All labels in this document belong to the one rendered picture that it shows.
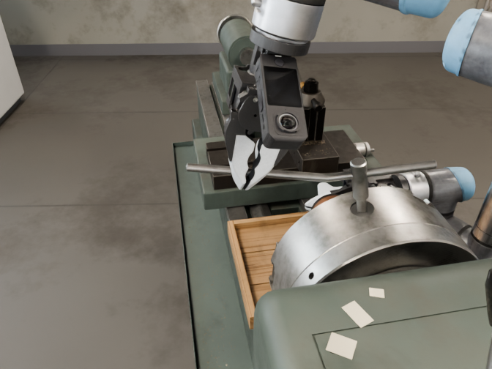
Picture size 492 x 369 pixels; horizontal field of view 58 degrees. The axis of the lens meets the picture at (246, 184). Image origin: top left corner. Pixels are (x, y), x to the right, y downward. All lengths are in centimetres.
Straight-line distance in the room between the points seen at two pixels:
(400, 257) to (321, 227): 12
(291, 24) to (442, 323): 35
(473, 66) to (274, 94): 47
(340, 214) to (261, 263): 42
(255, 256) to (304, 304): 58
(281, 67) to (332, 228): 25
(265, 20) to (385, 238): 32
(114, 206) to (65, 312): 76
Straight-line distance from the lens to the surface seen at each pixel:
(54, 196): 293
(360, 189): 63
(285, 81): 51
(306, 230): 68
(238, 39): 164
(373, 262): 63
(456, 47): 89
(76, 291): 230
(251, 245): 109
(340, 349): 47
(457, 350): 51
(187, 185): 188
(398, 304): 52
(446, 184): 100
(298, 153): 119
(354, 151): 131
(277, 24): 51
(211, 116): 170
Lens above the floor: 164
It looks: 36 degrees down
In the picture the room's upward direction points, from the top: straight up
